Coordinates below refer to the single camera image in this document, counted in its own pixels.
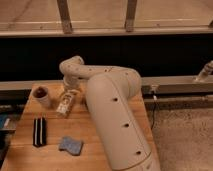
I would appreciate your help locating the blue sponge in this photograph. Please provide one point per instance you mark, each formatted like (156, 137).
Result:
(71, 145)

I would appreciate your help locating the wooden table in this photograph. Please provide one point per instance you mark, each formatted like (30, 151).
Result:
(24, 156)

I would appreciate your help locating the metal window frame post right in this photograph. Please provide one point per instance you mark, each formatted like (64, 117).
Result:
(130, 15)

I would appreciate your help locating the metal window frame post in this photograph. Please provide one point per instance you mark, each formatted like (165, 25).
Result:
(64, 16)
(130, 15)

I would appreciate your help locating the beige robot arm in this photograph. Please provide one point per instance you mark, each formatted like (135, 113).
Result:
(107, 93)

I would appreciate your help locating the metal window frame post left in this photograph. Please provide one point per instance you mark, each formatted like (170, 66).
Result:
(64, 16)

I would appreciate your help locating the black and white striped cloth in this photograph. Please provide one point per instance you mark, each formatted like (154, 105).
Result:
(39, 132)

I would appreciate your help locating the white plastic bottle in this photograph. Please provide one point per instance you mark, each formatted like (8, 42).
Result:
(66, 102)

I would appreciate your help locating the white cup with dark contents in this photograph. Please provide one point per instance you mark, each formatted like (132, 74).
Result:
(41, 94)

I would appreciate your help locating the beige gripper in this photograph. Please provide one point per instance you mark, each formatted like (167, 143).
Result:
(71, 83)

